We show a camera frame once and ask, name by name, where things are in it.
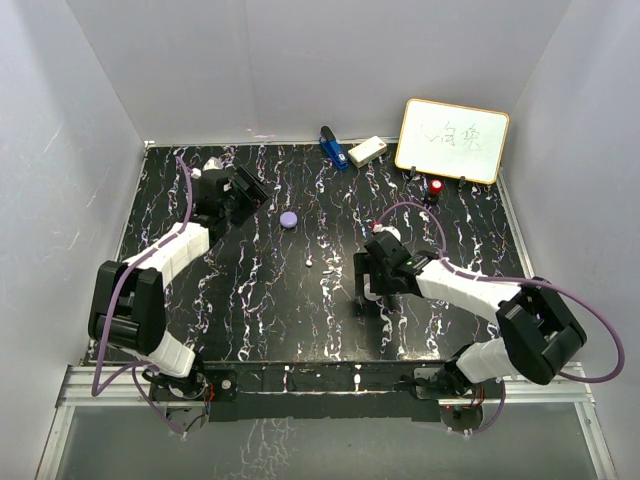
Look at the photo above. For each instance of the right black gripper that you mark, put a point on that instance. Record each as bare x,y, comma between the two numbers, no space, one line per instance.
365,265

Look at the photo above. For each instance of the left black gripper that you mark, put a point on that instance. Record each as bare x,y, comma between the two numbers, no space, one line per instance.
254,192

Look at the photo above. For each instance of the purple earbud charging case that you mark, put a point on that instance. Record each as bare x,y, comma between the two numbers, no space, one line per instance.
288,219

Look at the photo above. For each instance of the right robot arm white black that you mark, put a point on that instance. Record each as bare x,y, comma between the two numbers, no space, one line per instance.
538,334

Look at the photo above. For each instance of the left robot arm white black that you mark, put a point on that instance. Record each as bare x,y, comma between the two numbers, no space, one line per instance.
128,306

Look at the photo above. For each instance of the blue stapler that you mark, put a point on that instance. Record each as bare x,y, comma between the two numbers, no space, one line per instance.
332,148

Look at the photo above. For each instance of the red emergency stop button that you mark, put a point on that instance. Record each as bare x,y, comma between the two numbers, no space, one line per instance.
433,192

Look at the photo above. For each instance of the small cream cardboard box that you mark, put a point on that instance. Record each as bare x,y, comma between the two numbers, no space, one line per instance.
367,151

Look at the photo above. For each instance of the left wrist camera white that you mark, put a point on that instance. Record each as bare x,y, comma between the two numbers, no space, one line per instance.
212,170

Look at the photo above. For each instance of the whiteboard with yellow frame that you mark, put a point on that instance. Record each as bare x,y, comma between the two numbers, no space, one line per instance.
452,141

